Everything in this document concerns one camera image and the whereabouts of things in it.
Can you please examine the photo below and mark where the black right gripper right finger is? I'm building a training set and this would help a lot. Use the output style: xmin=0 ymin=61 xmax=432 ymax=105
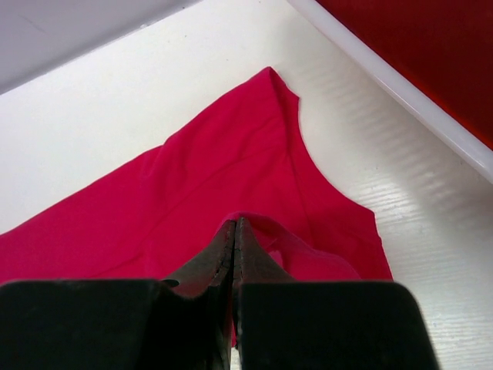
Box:
xmin=233 ymin=218 xmax=439 ymax=369

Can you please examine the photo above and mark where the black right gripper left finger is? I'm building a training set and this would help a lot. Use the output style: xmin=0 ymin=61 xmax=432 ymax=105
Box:
xmin=1 ymin=221 xmax=236 ymax=369

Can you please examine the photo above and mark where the crimson red t shirt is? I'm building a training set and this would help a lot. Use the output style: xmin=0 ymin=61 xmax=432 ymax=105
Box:
xmin=1 ymin=67 xmax=392 ymax=284

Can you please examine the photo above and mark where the white plastic basket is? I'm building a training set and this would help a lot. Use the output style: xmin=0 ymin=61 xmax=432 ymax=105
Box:
xmin=288 ymin=0 xmax=493 ymax=182

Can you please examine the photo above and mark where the dark red rolled shirt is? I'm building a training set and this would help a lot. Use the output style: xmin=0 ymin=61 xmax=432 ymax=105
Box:
xmin=320 ymin=0 xmax=492 ymax=147

